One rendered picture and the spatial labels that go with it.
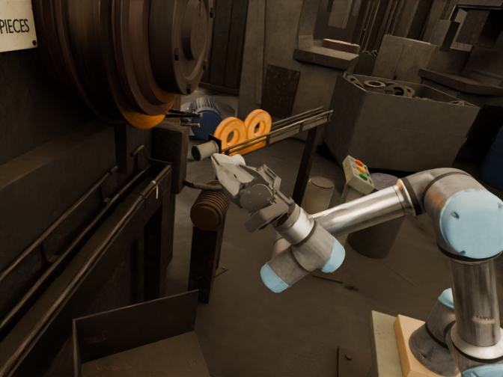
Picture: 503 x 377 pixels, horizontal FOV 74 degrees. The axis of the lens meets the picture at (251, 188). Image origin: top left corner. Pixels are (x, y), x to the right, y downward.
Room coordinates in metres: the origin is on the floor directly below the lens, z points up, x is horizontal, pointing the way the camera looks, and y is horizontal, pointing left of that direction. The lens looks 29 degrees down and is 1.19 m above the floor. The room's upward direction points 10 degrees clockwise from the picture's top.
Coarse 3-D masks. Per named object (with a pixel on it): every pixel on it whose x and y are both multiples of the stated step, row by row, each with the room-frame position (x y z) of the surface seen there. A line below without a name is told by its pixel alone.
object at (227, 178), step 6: (216, 162) 0.60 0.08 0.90; (216, 168) 0.59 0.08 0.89; (222, 168) 0.60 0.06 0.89; (216, 174) 0.60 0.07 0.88; (222, 174) 0.59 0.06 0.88; (228, 174) 0.60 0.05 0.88; (222, 180) 0.59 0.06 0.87; (228, 180) 0.59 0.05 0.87; (234, 180) 0.60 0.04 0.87; (228, 186) 0.59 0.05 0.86; (234, 186) 0.59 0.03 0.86; (240, 186) 0.62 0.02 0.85; (234, 192) 0.59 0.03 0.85
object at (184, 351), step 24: (120, 312) 0.37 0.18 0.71; (144, 312) 0.39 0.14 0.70; (168, 312) 0.41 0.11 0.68; (192, 312) 0.43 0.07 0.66; (96, 336) 0.35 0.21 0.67; (120, 336) 0.37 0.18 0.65; (144, 336) 0.39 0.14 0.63; (168, 336) 0.41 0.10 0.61; (192, 336) 0.42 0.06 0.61; (96, 360) 0.34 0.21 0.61; (120, 360) 0.35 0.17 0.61; (144, 360) 0.36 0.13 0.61; (168, 360) 0.37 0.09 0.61; (192, 360) 0.38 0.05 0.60
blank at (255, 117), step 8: (256, 112) 1.37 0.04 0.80; (264, 112) 1.39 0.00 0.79; (248, 120) 1.34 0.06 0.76; (256, 120) 1.36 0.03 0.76; (264, 120) 1.40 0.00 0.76; (248, 128) 1.33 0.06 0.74; (264, 128) 1.41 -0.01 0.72; (248, 136) 1.33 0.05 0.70; (256, 136) 1.37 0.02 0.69; (256, 144) 1.38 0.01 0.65
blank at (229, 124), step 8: (224, 120) 1.25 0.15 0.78; (232, 120) 1.25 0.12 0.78; (240, 120) 1.29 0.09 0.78; (216, 128) 1.23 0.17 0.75; (224, 128) 1.22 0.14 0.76; (232, 128) 1.25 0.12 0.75; (240, 128) 1.29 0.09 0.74; (216, 136) 1.21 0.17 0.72; (224, 136) 1.22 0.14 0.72; (240, 136) 1.30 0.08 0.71; (224, 144) 1.23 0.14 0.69; (232, 144) 1.27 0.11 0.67; (224, 152) 1.23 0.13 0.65
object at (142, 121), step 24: (72, 0) 0.58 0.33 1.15; (96, 0) 0.57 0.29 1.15; (72, 24) 0.58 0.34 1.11; (96, 24) 0.56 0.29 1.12; (72, 48) 0.58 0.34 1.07; (96, 48) 0.58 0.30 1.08; (96, 72) 0.59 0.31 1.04; (96, 96) 0.62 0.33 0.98; (120, 96) 0.62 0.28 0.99; (144, 120) 0.73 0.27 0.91
